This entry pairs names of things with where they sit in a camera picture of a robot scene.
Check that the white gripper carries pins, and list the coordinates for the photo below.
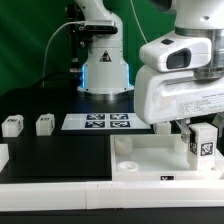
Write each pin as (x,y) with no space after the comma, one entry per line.
(160,97)

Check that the white square table top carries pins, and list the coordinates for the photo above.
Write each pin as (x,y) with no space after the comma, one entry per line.
(152,157)

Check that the white marker sheet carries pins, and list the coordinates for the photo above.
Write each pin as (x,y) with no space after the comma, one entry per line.
(103,121)

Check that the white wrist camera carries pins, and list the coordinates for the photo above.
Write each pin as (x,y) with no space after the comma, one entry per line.
(175,52)

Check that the black camera stand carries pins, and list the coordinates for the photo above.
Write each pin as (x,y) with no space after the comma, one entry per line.
(75,15)

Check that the white front fence wall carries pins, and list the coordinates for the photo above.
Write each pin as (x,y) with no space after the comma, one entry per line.
(107,195)

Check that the white fence wall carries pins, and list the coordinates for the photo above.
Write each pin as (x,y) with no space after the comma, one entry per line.
(107,195)
(4,156)

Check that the white left fence wall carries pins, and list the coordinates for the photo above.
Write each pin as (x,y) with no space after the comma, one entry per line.
(4,156)

